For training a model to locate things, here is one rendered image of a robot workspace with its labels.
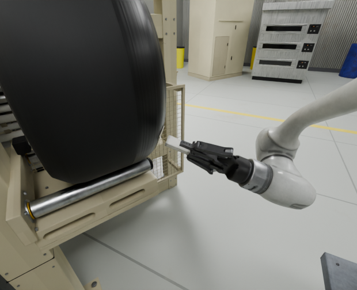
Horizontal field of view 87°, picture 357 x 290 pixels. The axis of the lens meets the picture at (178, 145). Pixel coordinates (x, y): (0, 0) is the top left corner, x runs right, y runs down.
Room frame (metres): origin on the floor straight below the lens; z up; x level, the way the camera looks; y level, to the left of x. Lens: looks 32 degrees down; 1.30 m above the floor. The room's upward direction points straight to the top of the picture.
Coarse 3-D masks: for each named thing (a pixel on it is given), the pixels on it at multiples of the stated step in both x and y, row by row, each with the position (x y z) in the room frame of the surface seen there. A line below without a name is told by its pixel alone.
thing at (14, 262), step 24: (0, 168) 0.37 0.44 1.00; (0, 192) 0.34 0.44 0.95; (0, 216) 0.32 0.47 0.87; (0, 240) 0.30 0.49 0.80; (0, 264) 0.28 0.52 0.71; (24, 264) 0.31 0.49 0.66; (48, 264) 0.33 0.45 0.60; (24, 288) 0.28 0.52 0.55; (48, 288) 0.31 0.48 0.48; (72, 288) 0.34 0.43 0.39
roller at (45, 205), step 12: (132, 168) 0.47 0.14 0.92; (144, 168) 0.48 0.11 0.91; (96, 180) 0.41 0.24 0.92; (108, 180) 0.42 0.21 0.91; (120, 180) 0.43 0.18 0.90; (60, 192) 0.36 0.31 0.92; (72, 192) 0.36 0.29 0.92; (84, 192) 0.37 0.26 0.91; (96, 192) 0.39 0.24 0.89; (36, 204) 0.32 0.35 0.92; (48, 204) 0.33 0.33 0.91; (60, 204) 0.34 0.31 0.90; (36, 216) 0.31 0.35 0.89
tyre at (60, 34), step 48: (0, 0) 0.31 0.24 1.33; (48, 0) 0.34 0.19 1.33; (96, 0) 0.38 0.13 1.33; (144, 0) 0.50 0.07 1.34; (0, 48) 0.29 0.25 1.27; (48, 48) 0.30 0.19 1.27; (96, 48) 0.34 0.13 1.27; (144, 48) 0.39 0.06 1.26; (48, 96) 0.28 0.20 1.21; (96, 96) 0.32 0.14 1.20; (144, 96) 0.37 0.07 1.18; (48, 144) 0.28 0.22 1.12; (96, 144) 0.31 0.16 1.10; (144, 144) 0.38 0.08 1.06
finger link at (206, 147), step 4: (200, 144) 0.43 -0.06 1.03; (204, 144) 0.42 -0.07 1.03; (208, 144) 0.42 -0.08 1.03; (212, 144) 0.42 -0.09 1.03; (196, 148) 0.41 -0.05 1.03; (200, 148) 0.41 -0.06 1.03; (204, 148) 0.41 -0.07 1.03; (208, 148) 0.41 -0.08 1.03; (212, 148) 0.41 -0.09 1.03; (216, 148) 0.41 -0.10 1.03; (220, 148) 0.41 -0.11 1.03; (224, 148) 0.41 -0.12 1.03; (228, 148) 0.41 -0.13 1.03; (232, 148) 0.41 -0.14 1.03; (208, 152) 0.41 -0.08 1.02; (212, 152) 0.40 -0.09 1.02; (216, 152) 0.40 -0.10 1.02; (220, 152) 0.40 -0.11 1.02; (224, 152) 0.40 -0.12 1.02; (228, 152) 0.40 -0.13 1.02; (220, 156) 0.40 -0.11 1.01; (224, 156) 0.40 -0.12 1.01; (228, 156) 0.39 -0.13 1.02; (232, 156) 0.39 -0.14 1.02
